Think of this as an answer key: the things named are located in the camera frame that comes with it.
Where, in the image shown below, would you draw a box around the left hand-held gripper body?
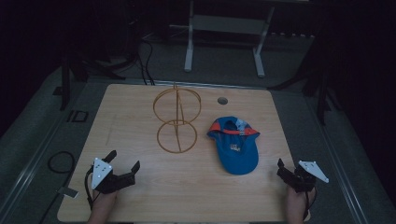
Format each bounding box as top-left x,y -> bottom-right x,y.
91,157 -> 137,195

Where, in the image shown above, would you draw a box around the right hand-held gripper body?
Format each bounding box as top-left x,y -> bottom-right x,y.
276,160 -> 330,193

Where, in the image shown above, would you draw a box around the blue and orange cap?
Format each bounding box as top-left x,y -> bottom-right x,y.
206,116 -> 262,176

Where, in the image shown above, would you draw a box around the gold wire hat stand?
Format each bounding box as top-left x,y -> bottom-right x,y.
152,81 -> 203,155

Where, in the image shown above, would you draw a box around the person's left hand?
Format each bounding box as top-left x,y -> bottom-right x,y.
91,189 -> 119,217

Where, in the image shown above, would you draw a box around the person's right hand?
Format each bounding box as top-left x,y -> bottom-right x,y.
286,185 -> 313,217

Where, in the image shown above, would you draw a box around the grey tape strip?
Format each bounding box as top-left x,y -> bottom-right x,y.
56,186 -> 79,199

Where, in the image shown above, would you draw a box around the black stand with legs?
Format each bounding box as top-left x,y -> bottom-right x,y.
51,54 -> 127,112

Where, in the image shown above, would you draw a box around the black tripod stand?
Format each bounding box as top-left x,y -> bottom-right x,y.
266,40 -> 343,127

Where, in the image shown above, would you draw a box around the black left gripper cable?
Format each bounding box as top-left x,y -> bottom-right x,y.
84,166 -> 95,210

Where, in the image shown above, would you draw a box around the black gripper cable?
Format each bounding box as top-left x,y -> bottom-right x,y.
84,166 -> 95,210
303,188 -> 318,221

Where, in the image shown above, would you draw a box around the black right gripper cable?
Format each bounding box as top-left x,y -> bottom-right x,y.
303,188 -> 318,221

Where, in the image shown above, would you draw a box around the black rectangular floor bracket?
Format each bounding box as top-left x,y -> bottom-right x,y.
65,109 -> 90,123

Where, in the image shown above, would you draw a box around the black looped floor cable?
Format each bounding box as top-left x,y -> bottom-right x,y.
47,150 -> 77,175

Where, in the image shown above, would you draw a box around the black hanging cables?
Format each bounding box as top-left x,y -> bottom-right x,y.
135,36 -> 156,86

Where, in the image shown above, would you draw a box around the white metal frame stand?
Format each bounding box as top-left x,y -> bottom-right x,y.
169,0 -> 276,78

